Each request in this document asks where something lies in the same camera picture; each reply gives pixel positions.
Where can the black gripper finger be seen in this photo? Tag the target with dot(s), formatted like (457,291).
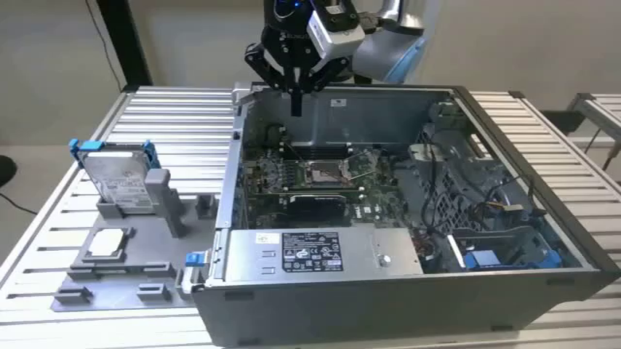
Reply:
(330,71)
(265,63)

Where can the hard disk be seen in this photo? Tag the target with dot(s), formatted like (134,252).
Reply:
(116,174)
(480,260)

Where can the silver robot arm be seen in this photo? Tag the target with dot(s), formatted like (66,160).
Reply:
(373,54)

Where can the grey disk bay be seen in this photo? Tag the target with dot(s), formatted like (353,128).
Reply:
(505,232)

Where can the CPU socket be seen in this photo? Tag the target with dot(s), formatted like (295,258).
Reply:
(322,174)

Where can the green RAM stick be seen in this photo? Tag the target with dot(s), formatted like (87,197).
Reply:
(319,188)

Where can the green motherboard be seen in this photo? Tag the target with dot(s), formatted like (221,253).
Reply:
(384,198)

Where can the grey metal drive cage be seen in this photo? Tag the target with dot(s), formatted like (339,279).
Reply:
(461,171)

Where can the black graphics card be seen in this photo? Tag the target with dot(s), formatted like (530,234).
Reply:
(318,211)

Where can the black box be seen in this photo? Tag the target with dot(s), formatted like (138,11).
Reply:
(562,121)

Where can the silver power supply unit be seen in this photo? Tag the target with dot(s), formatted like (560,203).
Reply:
(359,254)

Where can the blue case latch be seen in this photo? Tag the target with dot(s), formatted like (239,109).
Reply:
(193,259)

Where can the aluminium side table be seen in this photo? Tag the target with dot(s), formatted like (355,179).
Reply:
(601,109)

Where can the grey parts rack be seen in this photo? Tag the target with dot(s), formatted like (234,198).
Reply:
(146,251)

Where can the silver CPU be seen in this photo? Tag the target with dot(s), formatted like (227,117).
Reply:
(107,243)

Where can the black round floor object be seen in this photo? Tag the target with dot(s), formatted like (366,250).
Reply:
(6,171)

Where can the dark grey PC case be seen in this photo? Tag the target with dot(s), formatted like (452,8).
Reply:
(339,312)

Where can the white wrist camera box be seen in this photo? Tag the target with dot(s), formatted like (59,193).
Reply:
(339,40)

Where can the black upright post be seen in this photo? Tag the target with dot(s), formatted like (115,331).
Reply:
(131,43)

